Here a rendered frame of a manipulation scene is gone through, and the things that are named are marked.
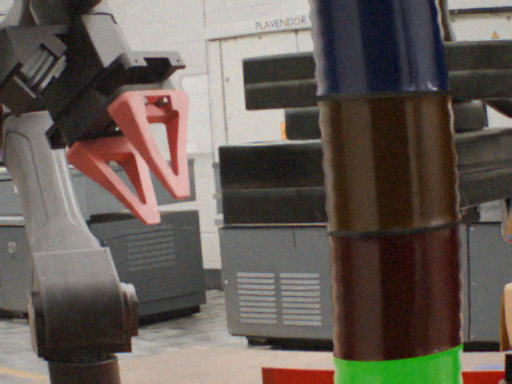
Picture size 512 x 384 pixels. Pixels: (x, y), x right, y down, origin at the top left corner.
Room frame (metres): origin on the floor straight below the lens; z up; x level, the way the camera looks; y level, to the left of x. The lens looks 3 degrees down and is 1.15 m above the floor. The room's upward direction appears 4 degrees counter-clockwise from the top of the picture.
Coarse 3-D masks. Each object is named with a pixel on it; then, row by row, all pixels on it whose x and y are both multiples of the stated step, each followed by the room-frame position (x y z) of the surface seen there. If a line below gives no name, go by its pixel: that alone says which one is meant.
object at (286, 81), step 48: (480, 48) 0.56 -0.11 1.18; (288, 96) 0.63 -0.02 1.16; (336, 96) 0.61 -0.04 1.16; (384, 96) 0.59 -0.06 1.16; (480, 96) 0.56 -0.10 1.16; (240, 144) 0.60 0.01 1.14; (288, 144) 0.59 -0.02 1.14; (480, 144) 0.61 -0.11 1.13; (240, 192) 0.60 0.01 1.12; (288, 192) 0.59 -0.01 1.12; (480, 192) 0.61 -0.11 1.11
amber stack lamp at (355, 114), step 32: (416, 96) 0.33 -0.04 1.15; (448, 96) 0.34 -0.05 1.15; (320, 128) 0.35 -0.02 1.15; (352, 128) 0.33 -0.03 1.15; (384, 128) 0.33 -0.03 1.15; (416, 128) 0.33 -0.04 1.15; (448, 128) 0.34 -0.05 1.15; (352, 160) 0.33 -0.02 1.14; (384, 160) 0.33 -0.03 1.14; (416, 160) 0.33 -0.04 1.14; (448, 160) 0.34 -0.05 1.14; (352, 192) 0.34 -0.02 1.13; (384, 192) 0.33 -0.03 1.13; (416, 192) 0.33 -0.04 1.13; (448, 192) 0.34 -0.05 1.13; (352, 224) 0.34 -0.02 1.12; (384, 224) 0.33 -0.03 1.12; (416, 224) 0.33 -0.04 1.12
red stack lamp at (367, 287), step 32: (448, 224) 0.35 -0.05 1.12; (352, 256) 0.34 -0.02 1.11; (384, 256) 0.33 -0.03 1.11; (416, 256) 0.33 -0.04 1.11; (448, 256) 0.34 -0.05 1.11; (352, 288) 0.34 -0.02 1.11; (384, 288) 0.33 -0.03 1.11; (416, 288) 0.33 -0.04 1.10; (448, 288) 0.34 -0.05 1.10; (352, 320) 0.34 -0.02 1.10; (384, 320) 0.33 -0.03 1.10; (416, 320) 0.33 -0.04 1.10; (448, 320) 0.34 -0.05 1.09; (352, 352) 0.34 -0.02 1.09; (384, 352) 0.33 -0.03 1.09; (416, 352) 0.33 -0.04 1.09
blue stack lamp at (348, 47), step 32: (320, 0) 0.34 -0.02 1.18; (352, 0) 0.33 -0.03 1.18; (384, 0) 0.33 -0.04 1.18; (416, 0) 0.33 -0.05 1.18; (320, 32) 0.34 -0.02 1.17; (352, 32) 0.33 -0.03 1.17; (384, 32) 0.33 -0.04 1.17; (416, 32) 0.33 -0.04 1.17; (320, 64) 0.34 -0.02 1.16; (352, 64) 0.33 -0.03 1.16; (384, 64) 0.33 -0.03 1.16; (416, 64) 0.33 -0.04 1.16
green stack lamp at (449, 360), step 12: (456, 348) 0.34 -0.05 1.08; (336, 360) 0.35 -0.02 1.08; (396, 360) 0.34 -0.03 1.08; (408, 360) 0.34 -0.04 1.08; (420, 360) 0.33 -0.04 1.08; (432, 360) 0.33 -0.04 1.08; (444, 360) 0.33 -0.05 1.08; (456, 360) 0.34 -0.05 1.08; (336, 372) 0.35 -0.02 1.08; (348, 372) 0.34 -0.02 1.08; (360, 372) 0.34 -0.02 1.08; (372, 372) 0.33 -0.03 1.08; (384, 372) 0.33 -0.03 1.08; (396, 372) 0.33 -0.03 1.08; (408, 372) 0.33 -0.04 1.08; (420, 372) 0.33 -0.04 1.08; (432, 372) 0.33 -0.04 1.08; (444, 372) 0.33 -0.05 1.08; (456, 372) 0.34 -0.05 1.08
